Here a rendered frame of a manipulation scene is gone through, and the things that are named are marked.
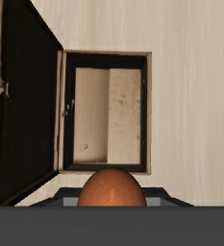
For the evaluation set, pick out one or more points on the wooden box lid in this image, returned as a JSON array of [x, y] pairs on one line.
[[27, 105]]

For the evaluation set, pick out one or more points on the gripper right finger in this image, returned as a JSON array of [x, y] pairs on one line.
[[156, 196]]

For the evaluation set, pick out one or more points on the wooden box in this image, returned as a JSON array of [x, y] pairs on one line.
[[107, 115]]

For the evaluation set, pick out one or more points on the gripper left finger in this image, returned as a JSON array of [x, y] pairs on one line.
[[67, 196]]

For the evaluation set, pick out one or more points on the brown egg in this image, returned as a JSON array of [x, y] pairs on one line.
[[112, 189]]

